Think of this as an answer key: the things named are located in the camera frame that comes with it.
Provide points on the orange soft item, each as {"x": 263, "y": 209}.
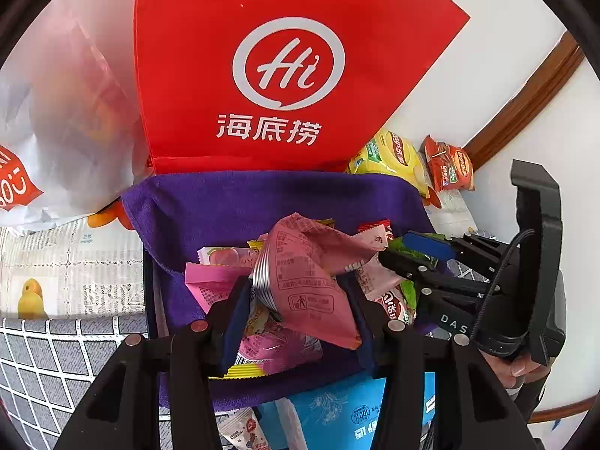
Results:
{"x": 105, "y": 218}

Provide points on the brown wooden door frame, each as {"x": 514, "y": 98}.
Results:
{"x": 529, "y": 103}

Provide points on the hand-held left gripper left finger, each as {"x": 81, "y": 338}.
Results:
{"x": 234, "y": 333}

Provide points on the pile of mixed snacks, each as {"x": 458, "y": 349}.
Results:
{"x": 276, "y": 347}

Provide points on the orange snack bag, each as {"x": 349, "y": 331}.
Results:
{"x": 450, "y": 168}

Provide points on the large pink packet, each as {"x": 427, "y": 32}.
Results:
{"x": 309, "y": 300}

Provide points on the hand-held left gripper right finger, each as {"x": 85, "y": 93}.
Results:
{"x": 363, "y": 333}

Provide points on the person's right hand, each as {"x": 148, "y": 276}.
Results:
{"x": 515, "y": 370}

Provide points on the brown wooden skirting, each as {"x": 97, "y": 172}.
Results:
{"x": 562, "y": 415}

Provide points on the white plastic bag red print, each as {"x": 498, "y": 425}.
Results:
{"x": 56, "y": 103}

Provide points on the red bag with white logo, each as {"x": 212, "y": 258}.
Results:
{"x": 187, "y": 79}

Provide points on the grey checked cloth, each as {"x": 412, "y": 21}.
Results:
{"x": 47, "y": 361}

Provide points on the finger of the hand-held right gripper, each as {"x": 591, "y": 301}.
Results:
{"x": 408, "y": 267}
{"x": 429, "y": 243}

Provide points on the yellow snack bag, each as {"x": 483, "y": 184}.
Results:
{"x": 389, "y": 154}

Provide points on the white red snack packet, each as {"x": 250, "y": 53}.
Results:
{"x": 243, "y": 431}

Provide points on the pink peach snack packet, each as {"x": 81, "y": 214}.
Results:
{"x": 220, "y": 257}

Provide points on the light blue box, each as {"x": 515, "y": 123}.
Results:
{"x": 328, "y": 412}

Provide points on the purple cloth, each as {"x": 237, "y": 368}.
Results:
{"x": 281, "y": 192}

